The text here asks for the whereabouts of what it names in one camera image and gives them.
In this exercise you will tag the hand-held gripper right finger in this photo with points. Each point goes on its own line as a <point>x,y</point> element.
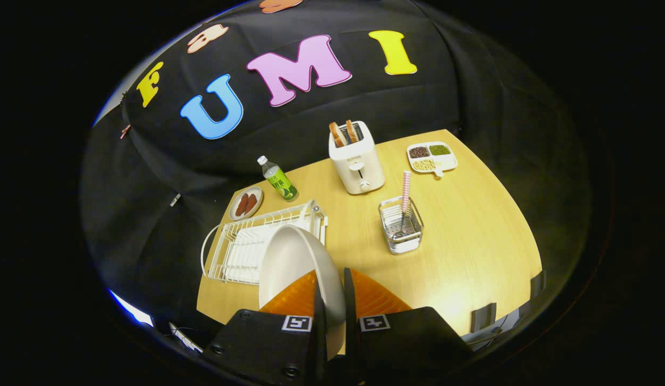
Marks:
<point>396,348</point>

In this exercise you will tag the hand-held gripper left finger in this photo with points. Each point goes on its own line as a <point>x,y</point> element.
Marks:
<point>268,348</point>

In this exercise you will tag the white plate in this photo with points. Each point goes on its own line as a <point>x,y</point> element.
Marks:
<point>289,262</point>

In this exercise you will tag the black table clamp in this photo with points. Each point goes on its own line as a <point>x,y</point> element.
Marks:
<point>482,317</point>
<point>537,283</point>

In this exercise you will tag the brown sausage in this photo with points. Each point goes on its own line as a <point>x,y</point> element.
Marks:
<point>241,205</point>
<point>251,202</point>

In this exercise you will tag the small beige saucer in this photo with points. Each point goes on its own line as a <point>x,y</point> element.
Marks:
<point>256,193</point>

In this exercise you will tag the green label plastic bottle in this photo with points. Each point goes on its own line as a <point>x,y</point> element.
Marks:
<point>278,181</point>

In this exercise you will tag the white cloth clip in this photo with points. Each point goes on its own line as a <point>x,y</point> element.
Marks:
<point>174,200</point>

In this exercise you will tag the white toaster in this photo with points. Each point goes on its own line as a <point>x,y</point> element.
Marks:
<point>359,166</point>

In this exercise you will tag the white divided bean tray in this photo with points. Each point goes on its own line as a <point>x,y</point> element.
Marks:
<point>445,160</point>

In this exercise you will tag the toast slice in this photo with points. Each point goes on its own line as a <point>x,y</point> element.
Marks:
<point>352,131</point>
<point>337,134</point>

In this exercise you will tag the red cloth clip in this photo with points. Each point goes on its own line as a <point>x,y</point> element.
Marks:
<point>125,130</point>

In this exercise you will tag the black backdrop cloth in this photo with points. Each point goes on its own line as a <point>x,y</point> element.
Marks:
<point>471,80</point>

